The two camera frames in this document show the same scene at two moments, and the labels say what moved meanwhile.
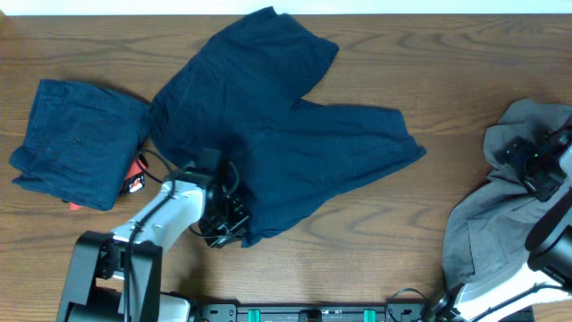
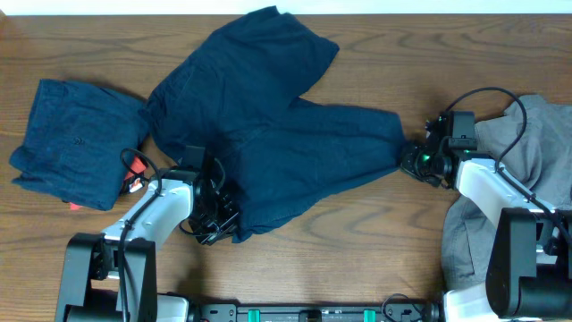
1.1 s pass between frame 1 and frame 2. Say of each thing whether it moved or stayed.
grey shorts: stayed
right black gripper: moved
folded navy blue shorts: stayed
